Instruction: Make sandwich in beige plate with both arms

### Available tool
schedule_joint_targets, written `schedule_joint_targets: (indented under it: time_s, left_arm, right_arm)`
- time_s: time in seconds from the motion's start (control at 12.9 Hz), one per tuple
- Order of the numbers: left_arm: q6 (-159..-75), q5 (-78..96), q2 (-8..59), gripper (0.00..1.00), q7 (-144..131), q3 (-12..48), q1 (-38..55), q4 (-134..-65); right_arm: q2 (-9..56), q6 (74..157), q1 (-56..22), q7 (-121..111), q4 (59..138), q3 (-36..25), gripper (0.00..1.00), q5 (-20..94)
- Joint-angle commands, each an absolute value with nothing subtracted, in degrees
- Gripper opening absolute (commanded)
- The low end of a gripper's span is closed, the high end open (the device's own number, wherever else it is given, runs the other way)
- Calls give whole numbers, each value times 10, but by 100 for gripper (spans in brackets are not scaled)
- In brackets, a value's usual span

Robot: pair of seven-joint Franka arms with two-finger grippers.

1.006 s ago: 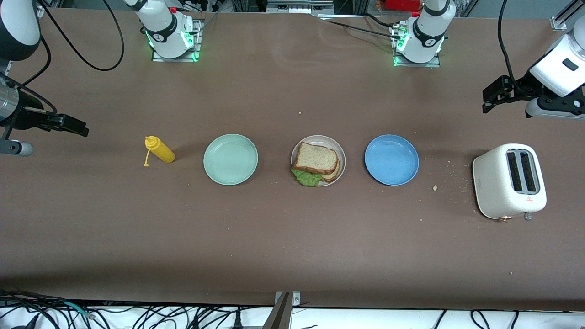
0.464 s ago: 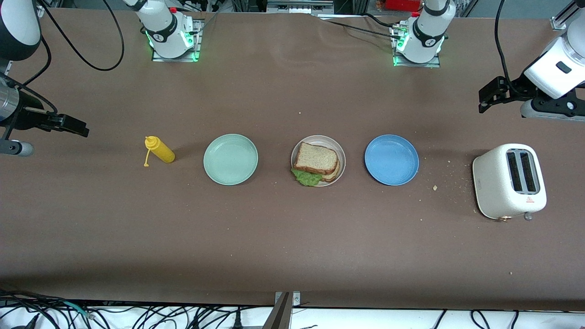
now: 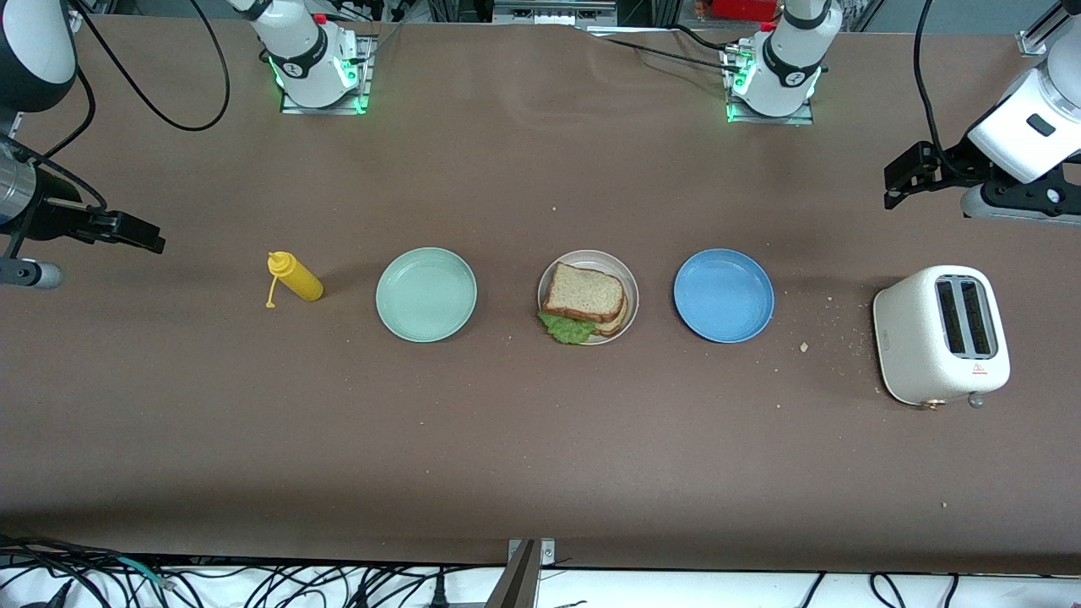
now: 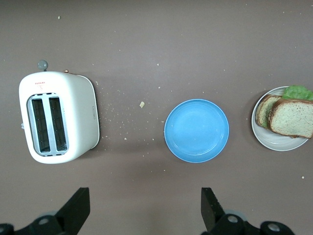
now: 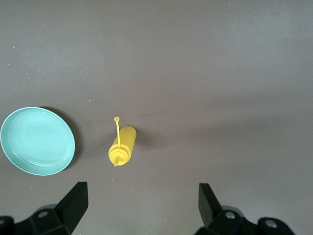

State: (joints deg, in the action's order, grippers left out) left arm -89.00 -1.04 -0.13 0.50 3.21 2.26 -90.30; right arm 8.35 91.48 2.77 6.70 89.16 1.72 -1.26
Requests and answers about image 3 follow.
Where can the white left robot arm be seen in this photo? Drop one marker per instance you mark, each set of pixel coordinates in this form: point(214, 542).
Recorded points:
point(790, 63)

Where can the silver aluminium frame rail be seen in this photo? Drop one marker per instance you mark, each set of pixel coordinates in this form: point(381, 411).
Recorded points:
point(549, 13)

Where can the metal table corner bracket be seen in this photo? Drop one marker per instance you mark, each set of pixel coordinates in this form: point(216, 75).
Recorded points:
point(1032, 46)

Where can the black power plug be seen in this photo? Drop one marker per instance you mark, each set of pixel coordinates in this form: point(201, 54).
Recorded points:
point(439, 595)

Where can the small metal bracket plate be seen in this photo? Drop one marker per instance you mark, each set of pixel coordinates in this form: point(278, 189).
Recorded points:
point(547, 553)

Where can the white toaster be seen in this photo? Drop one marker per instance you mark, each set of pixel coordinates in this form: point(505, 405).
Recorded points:
point(908, 338)

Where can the yellow mustard squeeze bottle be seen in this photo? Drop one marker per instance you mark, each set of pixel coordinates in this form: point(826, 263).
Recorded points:
point(302, 285)

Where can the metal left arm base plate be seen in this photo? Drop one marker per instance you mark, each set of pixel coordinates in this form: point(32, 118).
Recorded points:
point(768, 120)

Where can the blue plate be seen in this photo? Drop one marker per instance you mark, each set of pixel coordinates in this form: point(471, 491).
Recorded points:
point(724, 295)

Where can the light crust bread slice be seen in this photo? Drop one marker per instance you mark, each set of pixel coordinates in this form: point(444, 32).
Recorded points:
point(615, 324)

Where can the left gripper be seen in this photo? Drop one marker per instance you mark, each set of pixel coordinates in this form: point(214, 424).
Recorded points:
point(953, 164)

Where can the pale green plate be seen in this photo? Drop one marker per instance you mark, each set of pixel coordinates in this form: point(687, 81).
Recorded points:
point(426, 295)

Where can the dark crust bread slice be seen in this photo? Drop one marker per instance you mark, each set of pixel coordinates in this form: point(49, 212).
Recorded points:
point(583, 291)

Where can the red box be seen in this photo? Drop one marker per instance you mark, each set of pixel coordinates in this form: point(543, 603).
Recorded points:
point(747, 8)

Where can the green lettuce leaf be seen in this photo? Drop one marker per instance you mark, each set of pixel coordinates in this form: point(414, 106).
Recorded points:
point(570, 329)

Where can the beige plate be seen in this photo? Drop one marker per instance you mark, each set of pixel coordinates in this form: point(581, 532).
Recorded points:
point(629, 287)

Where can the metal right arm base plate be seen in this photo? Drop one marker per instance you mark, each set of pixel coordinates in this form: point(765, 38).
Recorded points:
point(368, 84)

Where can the grey aluminium beam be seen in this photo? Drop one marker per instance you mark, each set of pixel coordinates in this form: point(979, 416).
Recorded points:
point(515, 587)

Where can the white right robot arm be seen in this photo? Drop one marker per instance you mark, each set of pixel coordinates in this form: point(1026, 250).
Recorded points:
point(308, 55)

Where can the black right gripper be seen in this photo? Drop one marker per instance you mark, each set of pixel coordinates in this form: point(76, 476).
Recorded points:
point(51, 214)

